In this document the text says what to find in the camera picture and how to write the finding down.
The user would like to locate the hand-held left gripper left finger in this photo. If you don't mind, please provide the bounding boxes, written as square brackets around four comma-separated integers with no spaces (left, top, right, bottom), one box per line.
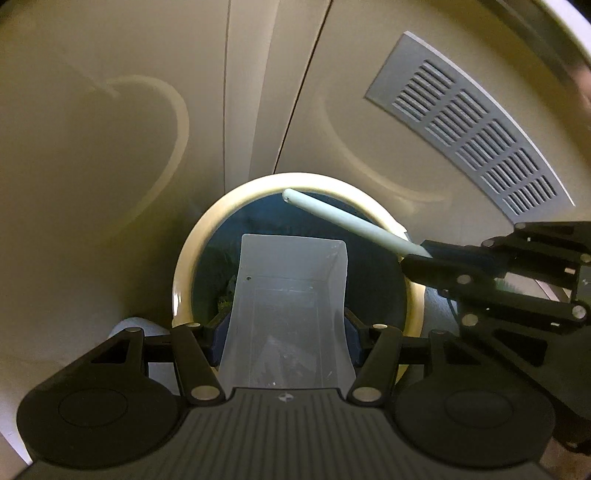
[90,311,230,406]

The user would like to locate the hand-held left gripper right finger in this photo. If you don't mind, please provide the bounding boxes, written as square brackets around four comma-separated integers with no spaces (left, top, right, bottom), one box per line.
[344,310,467,406]

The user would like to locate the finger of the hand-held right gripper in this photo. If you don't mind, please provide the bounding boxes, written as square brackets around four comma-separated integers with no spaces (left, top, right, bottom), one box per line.
[421,222,591,278]
[401,255,591,384]

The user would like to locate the translucent plastic box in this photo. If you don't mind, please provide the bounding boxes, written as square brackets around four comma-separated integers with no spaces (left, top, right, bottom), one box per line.
[218,233,358,394]

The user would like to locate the cream trash bin blue liner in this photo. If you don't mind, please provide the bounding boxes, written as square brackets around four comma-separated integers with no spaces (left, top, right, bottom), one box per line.
[172,172,424,365]

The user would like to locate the pale green toothbrush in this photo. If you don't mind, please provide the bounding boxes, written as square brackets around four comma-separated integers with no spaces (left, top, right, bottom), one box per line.
[283,188,433,257]

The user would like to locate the grey cabinet vent grille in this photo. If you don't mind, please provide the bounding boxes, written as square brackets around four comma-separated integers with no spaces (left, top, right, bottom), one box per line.
[365,31,576,228]

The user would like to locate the beige cabinet door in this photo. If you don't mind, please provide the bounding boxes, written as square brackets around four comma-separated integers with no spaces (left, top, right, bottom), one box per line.
[0,0,331,462]
[272,0,591,296]

